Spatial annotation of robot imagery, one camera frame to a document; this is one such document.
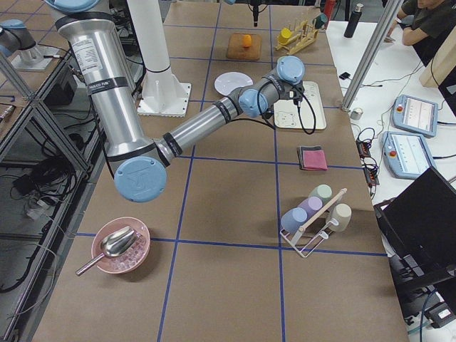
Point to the orange fruit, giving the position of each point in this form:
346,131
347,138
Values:
246,41

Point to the cream bear tray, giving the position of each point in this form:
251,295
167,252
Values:
286,116

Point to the wooden tray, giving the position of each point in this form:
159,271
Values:
236,52

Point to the grey cloth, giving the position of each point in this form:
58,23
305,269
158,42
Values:
300,150

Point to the blue cup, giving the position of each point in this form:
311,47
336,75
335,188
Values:
293,219

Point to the pink cloth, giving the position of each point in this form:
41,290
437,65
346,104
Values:
314,160

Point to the white round plate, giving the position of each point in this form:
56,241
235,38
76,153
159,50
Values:
225,83

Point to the purple cup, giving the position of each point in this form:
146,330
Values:
311,205

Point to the green cup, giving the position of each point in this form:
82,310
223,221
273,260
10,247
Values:
323,192

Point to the beige cup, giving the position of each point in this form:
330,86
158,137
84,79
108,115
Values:
339,217

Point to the metal scoop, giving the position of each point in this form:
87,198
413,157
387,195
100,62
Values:
114,245

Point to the pink bowl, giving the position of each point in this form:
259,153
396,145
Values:
130,251

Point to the small metal cylinder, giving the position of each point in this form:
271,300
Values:
356,114

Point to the wooden mug drying rack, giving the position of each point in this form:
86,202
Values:
303,35

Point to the yellow mug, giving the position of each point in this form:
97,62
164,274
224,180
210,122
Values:
284,36

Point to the small black device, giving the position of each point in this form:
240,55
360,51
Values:
344,75

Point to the near teach pendant tablet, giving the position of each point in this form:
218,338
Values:
406,154

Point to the teach pendant tablet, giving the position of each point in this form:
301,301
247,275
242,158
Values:
415,115
406,154

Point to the dark green mug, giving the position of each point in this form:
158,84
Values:
320,21

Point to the black bottle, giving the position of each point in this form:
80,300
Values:
353,20

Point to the far teach pendant tablet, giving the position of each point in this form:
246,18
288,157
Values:
415,115

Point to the black monitor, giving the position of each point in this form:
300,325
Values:
419,224

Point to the person in black shirt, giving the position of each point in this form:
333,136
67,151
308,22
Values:
432,23

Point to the white wire cup rack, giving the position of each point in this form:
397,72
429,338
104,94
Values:
314,231

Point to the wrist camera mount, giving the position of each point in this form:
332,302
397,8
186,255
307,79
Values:
298,94

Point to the aluminium frame post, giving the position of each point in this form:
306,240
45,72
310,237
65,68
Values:
379,33

